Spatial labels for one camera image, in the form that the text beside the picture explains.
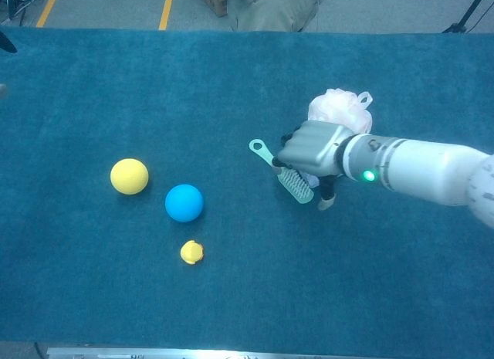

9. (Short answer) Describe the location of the yellow foam ball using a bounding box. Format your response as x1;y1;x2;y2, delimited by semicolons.
110;157;150;196

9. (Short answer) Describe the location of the teal table cloth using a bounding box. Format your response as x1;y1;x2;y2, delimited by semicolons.
0;26;494;354

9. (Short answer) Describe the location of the yellow rubber duck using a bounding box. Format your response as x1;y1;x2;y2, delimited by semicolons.
179;239;205;266

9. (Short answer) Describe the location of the aluminium frame rail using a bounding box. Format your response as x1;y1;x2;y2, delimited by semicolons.
46;347;387;359

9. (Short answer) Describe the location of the seated person in khaki trousers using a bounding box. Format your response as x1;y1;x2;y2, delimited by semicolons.
231;0;327;32

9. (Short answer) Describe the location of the blue foam ball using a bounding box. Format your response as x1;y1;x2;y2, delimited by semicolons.
164;184;205;223

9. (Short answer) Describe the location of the white mesh bath loofah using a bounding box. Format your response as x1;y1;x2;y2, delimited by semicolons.
307;87;374;135

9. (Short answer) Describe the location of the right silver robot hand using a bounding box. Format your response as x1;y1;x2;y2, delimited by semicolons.
272;120;355;212

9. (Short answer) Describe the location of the mint green plastic hairbrush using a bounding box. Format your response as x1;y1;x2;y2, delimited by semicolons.
248;138;316;205

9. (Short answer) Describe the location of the black tripod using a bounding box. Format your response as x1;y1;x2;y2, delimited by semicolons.
442;0;494;34

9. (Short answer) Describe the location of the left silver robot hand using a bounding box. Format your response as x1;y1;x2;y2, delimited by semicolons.
0;30;19;100

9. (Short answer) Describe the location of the tangled cables pile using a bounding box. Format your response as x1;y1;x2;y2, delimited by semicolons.
0;0;47;22

